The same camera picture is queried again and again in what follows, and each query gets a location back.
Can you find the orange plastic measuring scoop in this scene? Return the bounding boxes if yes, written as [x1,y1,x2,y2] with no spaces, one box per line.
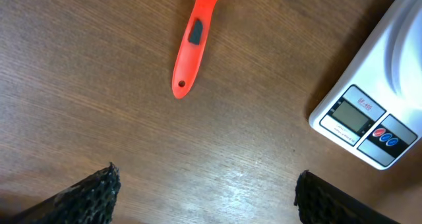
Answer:
[171,0,218,99]

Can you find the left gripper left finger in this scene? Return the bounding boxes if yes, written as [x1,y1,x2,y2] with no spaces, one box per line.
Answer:
[1,163,121,224]

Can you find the white round bowl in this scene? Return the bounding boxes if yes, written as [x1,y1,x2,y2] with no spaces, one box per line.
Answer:
[392,0,421,106]

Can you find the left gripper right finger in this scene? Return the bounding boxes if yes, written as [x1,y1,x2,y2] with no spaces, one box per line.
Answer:
[294,170,398,224]

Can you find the white digital kitchen scale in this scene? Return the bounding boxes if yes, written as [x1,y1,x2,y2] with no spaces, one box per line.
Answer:
[309,0,421,170]

